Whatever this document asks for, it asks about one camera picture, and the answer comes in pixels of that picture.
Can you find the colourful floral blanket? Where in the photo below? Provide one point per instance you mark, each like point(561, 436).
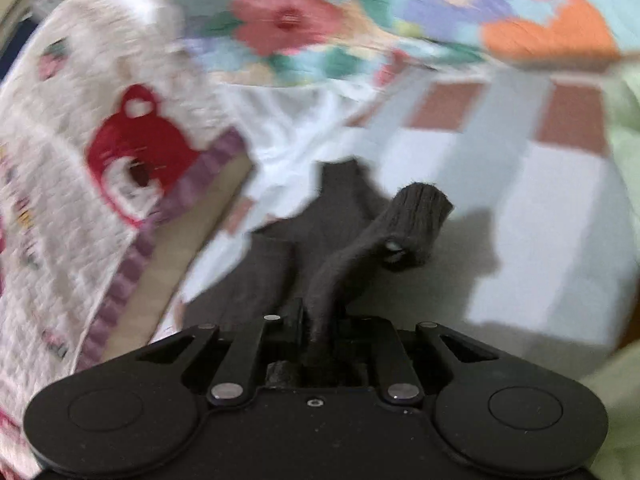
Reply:
point(350, 10)

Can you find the light green cloth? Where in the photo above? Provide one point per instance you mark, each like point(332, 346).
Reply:
point(627, 170)

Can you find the white bedsheet with pink lettering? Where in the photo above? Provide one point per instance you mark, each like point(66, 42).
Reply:
point(190, 240)

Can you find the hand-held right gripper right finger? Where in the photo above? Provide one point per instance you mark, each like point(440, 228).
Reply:
point(392, 355)

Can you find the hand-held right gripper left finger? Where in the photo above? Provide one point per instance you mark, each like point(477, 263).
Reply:
point(255, 345)

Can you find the white checkered mat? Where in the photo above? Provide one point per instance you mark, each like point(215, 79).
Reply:
point(525, 210)

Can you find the white quilt with red bears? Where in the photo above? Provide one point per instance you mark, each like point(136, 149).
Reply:
point(60, 185)

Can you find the dark grey knit sweater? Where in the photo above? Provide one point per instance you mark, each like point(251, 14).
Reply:
point(265, 280)

